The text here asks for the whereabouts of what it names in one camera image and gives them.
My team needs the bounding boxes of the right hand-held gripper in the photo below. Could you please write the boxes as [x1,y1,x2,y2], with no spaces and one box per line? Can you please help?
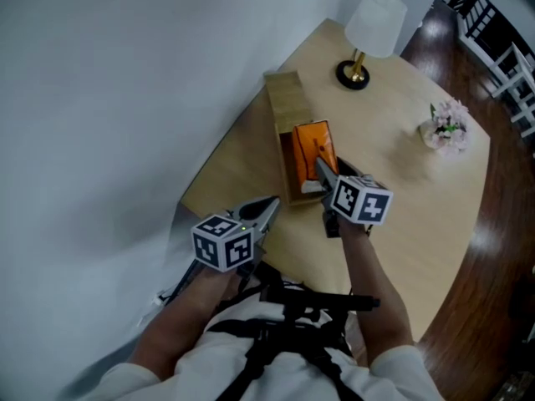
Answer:
[314,155,395,239]

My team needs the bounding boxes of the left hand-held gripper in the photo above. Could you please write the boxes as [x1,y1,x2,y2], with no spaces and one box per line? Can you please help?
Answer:
[191,195,283,277]

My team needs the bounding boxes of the orange box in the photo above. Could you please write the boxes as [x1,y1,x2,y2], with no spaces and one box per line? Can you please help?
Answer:
[291,119,339,194]

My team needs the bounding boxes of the wooden box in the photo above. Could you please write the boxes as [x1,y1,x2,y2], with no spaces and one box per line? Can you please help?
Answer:
[262,71,363,207]

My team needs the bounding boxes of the person's left forearm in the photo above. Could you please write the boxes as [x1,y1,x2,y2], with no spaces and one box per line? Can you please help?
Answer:
[129,265,247,379]

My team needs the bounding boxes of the person's right forearm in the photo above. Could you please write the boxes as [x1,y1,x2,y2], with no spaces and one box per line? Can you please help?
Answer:
[338,221,417,367]

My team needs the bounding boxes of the black chest-mounted device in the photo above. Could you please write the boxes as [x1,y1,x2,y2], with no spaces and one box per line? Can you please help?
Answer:
[261,288,381,315]

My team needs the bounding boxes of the pink flowers in white vase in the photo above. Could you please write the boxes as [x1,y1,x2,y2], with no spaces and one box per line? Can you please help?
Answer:
[419,98,471,156]

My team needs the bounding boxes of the black chest harness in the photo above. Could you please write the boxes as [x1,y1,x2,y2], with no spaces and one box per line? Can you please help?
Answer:
[204,265,360,401]

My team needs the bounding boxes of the person's white shirt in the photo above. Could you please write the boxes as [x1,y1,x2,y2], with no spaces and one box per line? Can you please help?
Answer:
[62,298,444,401]

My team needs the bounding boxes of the white shade brass table lamp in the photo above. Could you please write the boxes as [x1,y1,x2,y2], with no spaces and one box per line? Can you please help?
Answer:
[336,0,409,91]

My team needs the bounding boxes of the white cabinet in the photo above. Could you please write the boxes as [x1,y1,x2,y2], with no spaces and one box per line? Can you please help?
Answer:
[401,0,438,28]

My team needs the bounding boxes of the black railing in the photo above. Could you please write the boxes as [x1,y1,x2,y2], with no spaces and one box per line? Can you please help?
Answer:
[446,0,502,43]

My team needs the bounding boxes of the white side table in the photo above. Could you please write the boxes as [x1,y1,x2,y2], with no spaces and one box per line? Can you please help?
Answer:
[491,42,535,137]

